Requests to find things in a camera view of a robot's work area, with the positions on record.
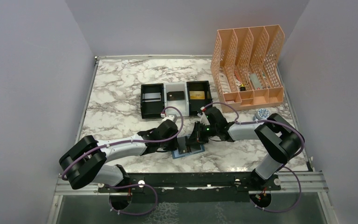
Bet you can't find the white labelled box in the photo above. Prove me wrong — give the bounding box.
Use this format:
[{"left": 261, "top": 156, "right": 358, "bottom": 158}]
[{"left": 219, "top": 70, "right": 231, "bottom": 93}]

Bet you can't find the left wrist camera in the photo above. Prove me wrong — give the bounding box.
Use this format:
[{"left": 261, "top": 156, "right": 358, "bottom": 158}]
[{"left": 161, "top": 113, "right": 178, "bottom": 123}]

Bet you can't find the black credit card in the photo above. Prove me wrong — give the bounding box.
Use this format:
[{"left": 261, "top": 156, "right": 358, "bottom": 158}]
[
  {"left": 190, "top": 144, "right": 204, "bottom": 154},
  {"left": 178, "top": 136, "right": 189, "bottom": 154}
]

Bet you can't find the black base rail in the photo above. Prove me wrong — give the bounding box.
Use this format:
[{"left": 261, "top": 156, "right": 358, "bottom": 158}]
[{"left": 98, "top": 172, "right": 281, "bottom": 203}]

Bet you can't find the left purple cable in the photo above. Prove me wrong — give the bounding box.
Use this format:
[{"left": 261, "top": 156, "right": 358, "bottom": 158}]
[{"left": 61, "top": 106, "right": 185, "bottom": 216}]

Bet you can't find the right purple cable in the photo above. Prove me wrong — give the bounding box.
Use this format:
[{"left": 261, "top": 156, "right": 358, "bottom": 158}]
[{"left": 200, "top": 102, "right": 306, "bottom": 214}]

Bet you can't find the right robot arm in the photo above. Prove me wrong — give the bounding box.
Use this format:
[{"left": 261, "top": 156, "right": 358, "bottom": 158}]
[{"left": 186, "top": 107, "right": 305, "bottom": 190}]

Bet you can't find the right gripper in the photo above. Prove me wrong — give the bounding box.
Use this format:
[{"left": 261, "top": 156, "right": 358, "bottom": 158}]
[{"left": 186, "top": 121, "right": 218, "bottom": 146}]

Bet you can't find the white magnetic stripe card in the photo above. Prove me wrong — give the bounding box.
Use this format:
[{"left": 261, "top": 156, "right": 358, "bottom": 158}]
[{"left": 142, "top": 92, "right": 161, "bottom": 102}]

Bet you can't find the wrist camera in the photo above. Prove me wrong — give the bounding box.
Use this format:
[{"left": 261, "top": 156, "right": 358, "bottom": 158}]
[
  {"left": 161, "top": 113, "right": 178, "bottom": 123},
  {"left": 197, "top": 107, "right": 210, "bottom": 126}
]

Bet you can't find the black white card tray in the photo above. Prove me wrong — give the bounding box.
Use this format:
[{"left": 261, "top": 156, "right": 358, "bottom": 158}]
[{"left": 140, "top": 81, "right": 213, "bottom": 119}]

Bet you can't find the yellow tipped marker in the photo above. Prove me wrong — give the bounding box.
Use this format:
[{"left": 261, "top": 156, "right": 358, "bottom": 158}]
[{"left": 239, "top": 84, "right": 246, "bottom": 91}]

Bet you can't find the orange file organizer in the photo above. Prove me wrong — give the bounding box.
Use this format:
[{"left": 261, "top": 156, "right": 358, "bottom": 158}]
[{"left": 211, "top": 25, "right": 285, "bottom": 112}]

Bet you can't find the blue card holder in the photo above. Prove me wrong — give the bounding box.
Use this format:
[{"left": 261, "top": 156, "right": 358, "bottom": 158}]
[{"left": 172, "top": 146, "right": 205, "bottom": 159}]

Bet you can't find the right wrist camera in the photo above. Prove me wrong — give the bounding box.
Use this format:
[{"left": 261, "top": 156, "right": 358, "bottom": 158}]
[{"left": 197, "top": 107, "right": 210, "bottom": 126}]

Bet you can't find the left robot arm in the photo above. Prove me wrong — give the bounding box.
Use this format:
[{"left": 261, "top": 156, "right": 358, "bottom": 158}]
[{"left": 59, "top": 119, "right": 179, "bottom": 192}]

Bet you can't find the purple cable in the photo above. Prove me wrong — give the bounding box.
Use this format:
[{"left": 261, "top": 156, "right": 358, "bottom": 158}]
[
  {"left": 200, "top": 102, "right": 306, "bottom": 214},
  {"left": 61, "top": 106, "right": 185, "bottom": 216}
]

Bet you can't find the gold credit card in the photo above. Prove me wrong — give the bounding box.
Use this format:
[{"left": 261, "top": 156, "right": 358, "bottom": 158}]
[{"left": 189, "top": 91, "right": 206, "bottom": 100}]

